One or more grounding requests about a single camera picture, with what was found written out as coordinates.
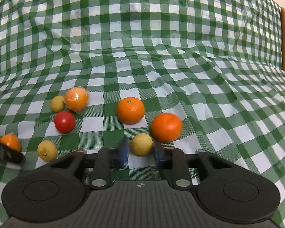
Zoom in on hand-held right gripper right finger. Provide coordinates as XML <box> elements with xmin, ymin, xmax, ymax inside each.
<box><xmin>154</xmin><ymin>142</ymin><xmax>231</xmax><ymax>190</ymax></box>

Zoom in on small yellow lemon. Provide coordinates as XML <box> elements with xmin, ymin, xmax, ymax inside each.
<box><xmin>50</xmin><ymin>95</ymin><xmax>66</xmax><ymax>113</ymax></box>
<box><xmin>37</xmin><ymin>141</ymin><xmax>58</xmax><ymax>162</ymax></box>
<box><xmin>130</xmin><ymin>133</ymin><xmax>154</xmax><ymax>156</ymax></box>

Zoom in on green checked tablecloth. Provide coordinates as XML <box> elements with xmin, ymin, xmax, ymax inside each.
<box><xmin>0</xmin><ymin>0</ymin><xmax>285</xmax><ymax>228</ymax></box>

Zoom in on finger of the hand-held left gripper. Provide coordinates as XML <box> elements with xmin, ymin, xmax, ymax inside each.
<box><xmin>0</xmin><ymin>138</ymin><xmax>25</xmax><ymax>165</ymax></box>

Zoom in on plastic-wrapped orange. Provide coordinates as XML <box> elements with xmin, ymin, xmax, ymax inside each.
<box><xmin>64</xmin><ymin>86</ymin><xmax>90</xmax><ymax>112</ymax></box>

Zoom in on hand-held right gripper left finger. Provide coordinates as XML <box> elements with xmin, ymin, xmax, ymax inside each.
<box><xmin>47</xmin><ymin>137</ymin><xmax>129</xmax><ymax>190</ymax></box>

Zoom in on red tomato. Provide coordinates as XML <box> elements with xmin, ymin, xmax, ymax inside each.
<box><xmin>54</xmin><ymin>111</ymin><xmax>76</xmax><ymax>134</ymax></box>

